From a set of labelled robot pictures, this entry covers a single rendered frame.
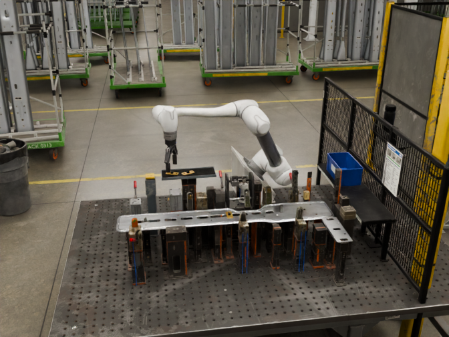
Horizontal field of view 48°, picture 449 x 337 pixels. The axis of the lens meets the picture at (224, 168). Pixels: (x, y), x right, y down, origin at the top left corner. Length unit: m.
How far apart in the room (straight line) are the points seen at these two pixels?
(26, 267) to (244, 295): 2.34
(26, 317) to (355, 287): 2.45
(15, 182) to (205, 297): 3.00
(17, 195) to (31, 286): 1.33
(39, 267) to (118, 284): 1.66
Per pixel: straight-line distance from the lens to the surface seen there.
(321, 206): 3.39
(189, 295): 3.06
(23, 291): 4.53
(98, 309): 3.04
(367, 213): 3.32
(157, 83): 9.22
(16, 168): 5.44
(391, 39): 5.91
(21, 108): 7.08
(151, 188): 3.43
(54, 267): 4.72
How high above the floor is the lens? 2.60
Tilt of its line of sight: 24 degrees down
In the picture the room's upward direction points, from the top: straight up
